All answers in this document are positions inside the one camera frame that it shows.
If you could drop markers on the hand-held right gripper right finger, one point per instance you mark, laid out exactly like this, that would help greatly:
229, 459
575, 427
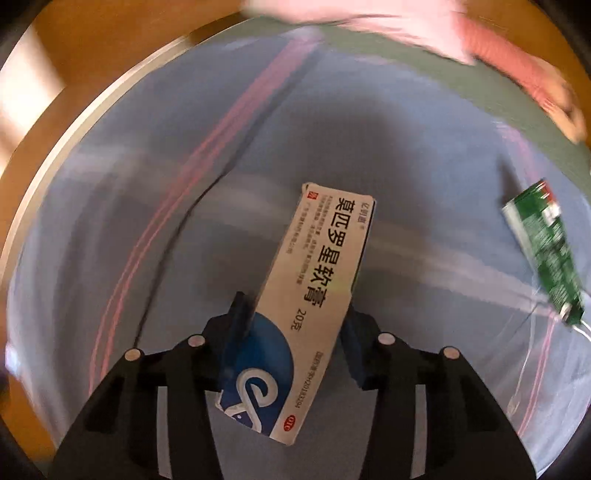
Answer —
358, 355

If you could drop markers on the green foil packet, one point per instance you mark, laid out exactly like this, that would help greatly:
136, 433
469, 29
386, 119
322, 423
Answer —
547, 244

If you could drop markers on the blue plaid blanket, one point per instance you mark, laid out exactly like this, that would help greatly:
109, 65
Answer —
415, 184

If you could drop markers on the striped plush doll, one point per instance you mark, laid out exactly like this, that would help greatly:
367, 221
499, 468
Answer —
521, 69

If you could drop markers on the wooden bunk bed frame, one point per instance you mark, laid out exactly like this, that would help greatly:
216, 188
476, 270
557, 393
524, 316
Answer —
92, 69

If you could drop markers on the white and blue ointment box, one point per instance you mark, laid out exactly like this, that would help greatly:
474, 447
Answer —
314, 286

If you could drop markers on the pink pillow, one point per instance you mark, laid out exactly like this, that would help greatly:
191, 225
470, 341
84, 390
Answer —
392, 23

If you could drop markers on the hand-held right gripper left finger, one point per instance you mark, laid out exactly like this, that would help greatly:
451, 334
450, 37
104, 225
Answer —
240, 318

